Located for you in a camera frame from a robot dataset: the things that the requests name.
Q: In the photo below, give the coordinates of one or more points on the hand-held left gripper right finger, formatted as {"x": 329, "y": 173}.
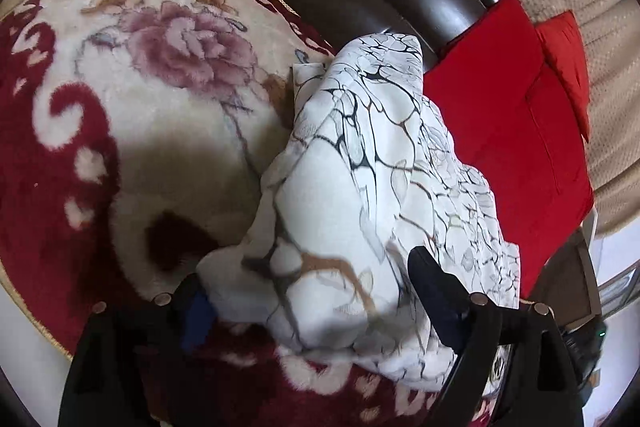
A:
{"x": 442, "y": 307}

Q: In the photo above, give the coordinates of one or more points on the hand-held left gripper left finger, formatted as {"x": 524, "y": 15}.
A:
{"x": 197, "y": 319}

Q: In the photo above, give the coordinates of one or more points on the white black-veined coat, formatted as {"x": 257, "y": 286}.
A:
{"x": 375, "y": 207}

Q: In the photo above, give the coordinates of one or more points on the large red cushion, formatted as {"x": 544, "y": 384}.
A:
{"x": 510, "y": 132}

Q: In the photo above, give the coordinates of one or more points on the red floral blanket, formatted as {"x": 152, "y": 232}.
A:
{"x": 125, "y": 132}

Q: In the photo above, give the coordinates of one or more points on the red pillow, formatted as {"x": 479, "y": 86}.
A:
{"x": 565, "y": 52}

